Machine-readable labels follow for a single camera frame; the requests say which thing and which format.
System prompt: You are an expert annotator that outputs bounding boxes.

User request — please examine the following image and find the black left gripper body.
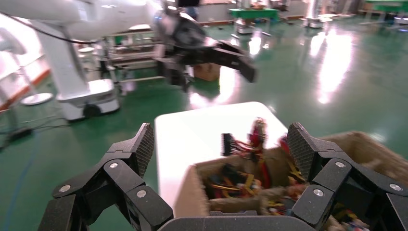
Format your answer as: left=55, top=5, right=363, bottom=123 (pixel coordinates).
left=161, top=14, right=219, bottom=66

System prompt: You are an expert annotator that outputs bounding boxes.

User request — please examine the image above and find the small brown cardboard box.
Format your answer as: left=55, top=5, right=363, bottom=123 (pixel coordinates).
left=193, top=63, right=221, bottom=82

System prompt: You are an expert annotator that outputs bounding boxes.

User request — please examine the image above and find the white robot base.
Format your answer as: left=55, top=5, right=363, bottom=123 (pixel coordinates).
left=302, top=0, right=326, bottom=29

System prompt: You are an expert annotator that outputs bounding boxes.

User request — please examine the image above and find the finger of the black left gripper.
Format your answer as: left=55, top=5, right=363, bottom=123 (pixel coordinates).
left=210, top=40, right=257, bottom=84
left=157, top=55, right=190, bottom=93

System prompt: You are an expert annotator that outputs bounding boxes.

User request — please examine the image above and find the wire harness with black connector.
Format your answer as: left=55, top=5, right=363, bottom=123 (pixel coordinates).
left=221, top=117, right=272, bottom=189

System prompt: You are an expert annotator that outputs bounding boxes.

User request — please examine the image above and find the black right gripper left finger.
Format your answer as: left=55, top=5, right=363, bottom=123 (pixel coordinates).
left=38, top=123, right=174, bottom=231

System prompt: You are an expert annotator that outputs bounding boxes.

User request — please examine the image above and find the multicolour wire harness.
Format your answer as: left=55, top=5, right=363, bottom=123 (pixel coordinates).
left=331, top=204, right=371, bottom=231
left=263, top=190, right=299, bottom=218

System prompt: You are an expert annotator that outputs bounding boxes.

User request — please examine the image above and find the divided cardboard box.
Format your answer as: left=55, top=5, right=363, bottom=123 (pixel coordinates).
left=173, top=130, right=408, bottom=231

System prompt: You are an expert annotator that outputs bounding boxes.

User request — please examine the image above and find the white standing fan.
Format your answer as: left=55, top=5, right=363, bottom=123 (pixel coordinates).
left=0, top=27, right=54, bottom=106

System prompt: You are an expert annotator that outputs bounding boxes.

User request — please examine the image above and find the black cable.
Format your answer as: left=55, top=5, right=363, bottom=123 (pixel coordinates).
left=0, top=11, right=97, bottom=44

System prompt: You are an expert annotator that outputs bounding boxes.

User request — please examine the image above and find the green covered table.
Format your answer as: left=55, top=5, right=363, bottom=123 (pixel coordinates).
left=227, top=7, right=280, bottom=36
left=359, top=0, right=408, bottom=27

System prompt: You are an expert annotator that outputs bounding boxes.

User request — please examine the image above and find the red yellow black wire harness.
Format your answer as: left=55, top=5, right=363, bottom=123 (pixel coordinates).
left=204, top=165, right=256, bottom=200

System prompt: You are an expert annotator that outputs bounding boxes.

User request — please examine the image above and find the red blue wire harness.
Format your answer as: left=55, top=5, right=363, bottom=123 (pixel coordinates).
left=278, top=135, right=304, bottom=183

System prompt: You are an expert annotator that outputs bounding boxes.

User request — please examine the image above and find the metal frame cart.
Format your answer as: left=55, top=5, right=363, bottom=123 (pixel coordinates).
left=104, top=29, right=192, bottom=87

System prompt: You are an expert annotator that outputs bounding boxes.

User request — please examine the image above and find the black power adapter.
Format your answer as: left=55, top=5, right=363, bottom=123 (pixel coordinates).
left=7, top=127, right=33, bottom=141

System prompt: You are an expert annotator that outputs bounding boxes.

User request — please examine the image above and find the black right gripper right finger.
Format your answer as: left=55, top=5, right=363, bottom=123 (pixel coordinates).
left=287, top=122, right=408, bottom=231

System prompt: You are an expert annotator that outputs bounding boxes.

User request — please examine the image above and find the blue cable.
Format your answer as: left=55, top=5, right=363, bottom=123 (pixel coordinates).
left=2, top=149, right=36, bottom=225

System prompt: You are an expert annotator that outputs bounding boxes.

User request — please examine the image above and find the white robot torso and base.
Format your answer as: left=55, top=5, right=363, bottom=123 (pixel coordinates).
left=30, top=21, right=121, bottom=122

